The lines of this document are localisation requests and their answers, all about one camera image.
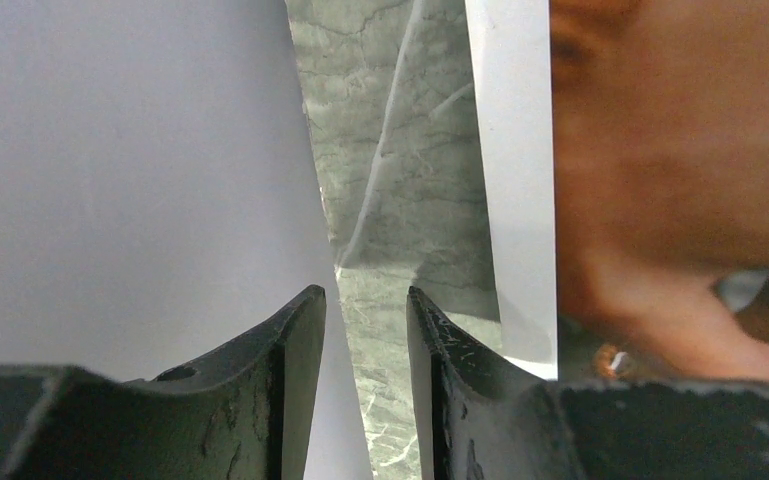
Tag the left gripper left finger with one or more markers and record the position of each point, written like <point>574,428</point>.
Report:
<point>241,411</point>

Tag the printed photo poster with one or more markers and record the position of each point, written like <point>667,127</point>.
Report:
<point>661,182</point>

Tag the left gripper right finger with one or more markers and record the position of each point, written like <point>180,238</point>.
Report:
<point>478,416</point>

